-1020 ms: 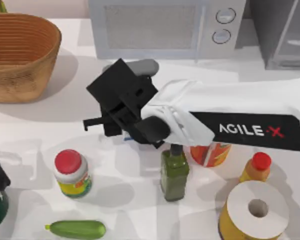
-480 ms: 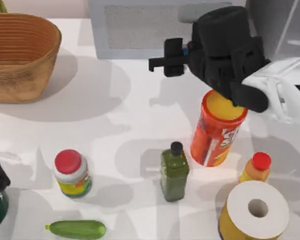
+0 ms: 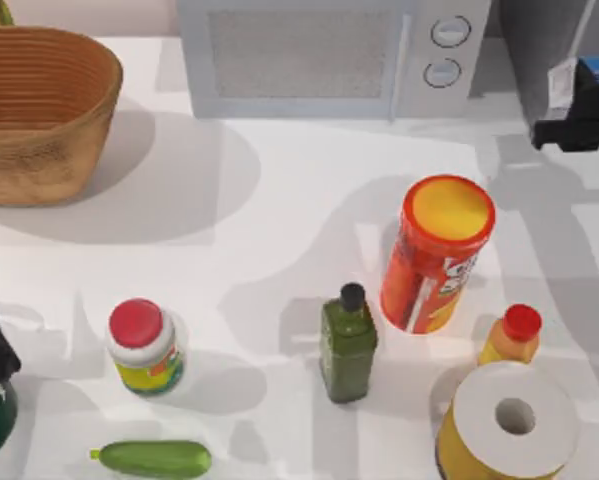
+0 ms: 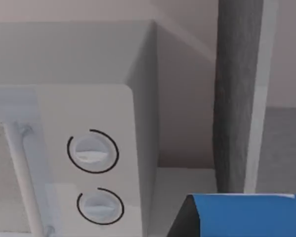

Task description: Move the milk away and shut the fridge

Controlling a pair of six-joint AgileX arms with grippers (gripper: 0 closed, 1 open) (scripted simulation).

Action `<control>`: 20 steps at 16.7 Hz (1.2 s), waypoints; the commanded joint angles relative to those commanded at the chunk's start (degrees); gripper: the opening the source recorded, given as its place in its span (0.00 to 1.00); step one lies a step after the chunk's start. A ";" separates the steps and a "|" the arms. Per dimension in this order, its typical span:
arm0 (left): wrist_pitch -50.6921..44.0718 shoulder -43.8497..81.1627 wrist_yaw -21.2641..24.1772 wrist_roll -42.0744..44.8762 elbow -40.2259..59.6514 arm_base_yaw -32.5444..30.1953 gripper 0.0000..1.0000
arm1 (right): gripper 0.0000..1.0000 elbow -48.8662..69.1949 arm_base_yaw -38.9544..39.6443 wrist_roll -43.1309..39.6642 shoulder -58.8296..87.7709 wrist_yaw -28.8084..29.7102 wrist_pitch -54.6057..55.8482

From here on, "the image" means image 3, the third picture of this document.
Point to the dark grey cabinet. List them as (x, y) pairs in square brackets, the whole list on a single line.
[(529, 45)]

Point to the microwave knob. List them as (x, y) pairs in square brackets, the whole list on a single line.
[(451, 30), (442, 73)]

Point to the pale microwave oven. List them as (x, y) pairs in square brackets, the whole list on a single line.
[(429, 102)]

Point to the orange chips can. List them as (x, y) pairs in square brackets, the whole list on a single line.
[(429, 270)]

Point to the yellow bottle with red cap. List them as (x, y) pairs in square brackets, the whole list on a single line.
[(511, 340)]

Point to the microwave door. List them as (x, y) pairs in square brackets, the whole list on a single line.
[(299, 55)]

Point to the white paper roll yellow wrap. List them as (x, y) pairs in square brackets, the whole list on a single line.
[(479, 430)]

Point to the green bottle with black cap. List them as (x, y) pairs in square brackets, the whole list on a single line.
[(348, 350)]

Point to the white jar with red lid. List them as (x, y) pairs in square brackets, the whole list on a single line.
[(146, 355)]

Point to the green cucumber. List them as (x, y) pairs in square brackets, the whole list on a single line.
[(154, 457)]

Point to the woven brown basket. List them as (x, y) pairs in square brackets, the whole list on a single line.
[(39, 150)]

